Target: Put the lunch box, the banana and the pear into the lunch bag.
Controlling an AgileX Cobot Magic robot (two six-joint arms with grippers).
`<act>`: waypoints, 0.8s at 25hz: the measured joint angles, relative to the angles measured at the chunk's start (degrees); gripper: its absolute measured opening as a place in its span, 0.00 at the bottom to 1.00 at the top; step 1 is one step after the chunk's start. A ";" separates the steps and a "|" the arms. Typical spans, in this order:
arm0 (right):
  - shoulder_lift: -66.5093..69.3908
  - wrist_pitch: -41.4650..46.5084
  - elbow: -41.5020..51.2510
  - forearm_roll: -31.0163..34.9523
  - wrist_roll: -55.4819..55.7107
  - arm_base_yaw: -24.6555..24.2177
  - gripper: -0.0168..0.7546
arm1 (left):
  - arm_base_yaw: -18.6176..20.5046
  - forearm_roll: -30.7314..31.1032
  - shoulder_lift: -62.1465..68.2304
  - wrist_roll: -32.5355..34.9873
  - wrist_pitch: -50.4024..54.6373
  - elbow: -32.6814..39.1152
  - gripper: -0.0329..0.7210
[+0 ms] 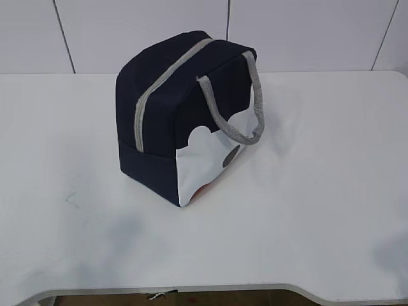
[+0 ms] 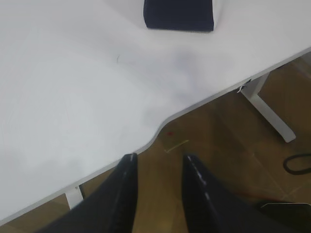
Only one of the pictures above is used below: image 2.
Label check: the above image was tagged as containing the navy blue lunch bag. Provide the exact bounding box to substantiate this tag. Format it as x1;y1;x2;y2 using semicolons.
143;0;222;32

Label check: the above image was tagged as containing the black floor cable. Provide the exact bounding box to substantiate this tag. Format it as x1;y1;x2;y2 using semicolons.
283;152;311;175

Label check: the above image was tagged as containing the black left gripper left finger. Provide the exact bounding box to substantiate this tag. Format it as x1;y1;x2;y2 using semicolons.
40;153;138;233

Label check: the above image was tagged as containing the dark object on floor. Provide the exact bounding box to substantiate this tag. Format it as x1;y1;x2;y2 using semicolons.
259;202;311;216

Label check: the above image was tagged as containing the white table leg frame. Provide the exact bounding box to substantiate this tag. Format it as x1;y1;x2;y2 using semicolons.
238;73;296;143

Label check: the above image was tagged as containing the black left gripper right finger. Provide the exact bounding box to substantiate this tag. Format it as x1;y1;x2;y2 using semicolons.
182;154;311;233

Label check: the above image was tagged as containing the white left table leg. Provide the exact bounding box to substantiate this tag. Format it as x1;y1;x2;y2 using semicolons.
65;186;84;209

